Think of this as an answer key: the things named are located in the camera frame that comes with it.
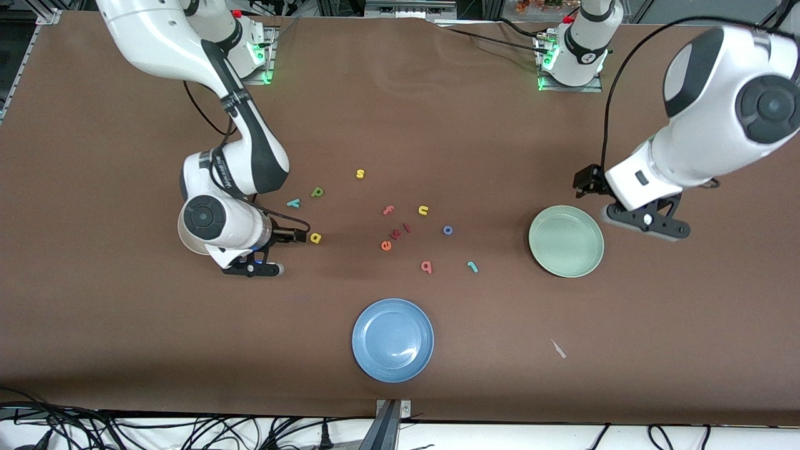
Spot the brown table cover mat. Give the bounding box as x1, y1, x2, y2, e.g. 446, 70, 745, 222
0, 11, 800, 426

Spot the grey metal camera post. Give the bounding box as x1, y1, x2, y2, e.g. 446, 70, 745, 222
359, 399, 412, 450

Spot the aluminium frame rail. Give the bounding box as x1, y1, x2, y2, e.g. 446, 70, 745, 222
0, 7, 63, 126

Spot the beige brown plate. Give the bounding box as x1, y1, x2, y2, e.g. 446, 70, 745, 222
177, 212, 223, 256

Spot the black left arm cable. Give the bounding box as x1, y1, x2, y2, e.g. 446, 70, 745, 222
600, 16, 782, 169

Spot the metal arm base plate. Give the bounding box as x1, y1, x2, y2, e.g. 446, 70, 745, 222
241, 25, 278, 85
536, 34, 604, 93

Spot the black base power cable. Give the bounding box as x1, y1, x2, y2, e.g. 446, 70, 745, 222
436, 17, 554, 54

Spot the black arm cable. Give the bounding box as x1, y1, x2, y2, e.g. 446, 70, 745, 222
183, 80, 311, 233
600, 16, 782, 169

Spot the aluminium frame device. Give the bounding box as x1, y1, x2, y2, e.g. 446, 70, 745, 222
364, 0, 458, 19

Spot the light green plate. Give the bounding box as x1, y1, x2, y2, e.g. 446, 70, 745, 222
528, 205, 606, 279

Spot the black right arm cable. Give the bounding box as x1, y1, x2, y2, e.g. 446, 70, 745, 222
183, 80, 311, 233

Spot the orange decoration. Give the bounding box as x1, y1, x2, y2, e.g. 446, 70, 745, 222
516, 0, 579, 14

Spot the blue plate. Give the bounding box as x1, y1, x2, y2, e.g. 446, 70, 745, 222
351, 297, 435, 383

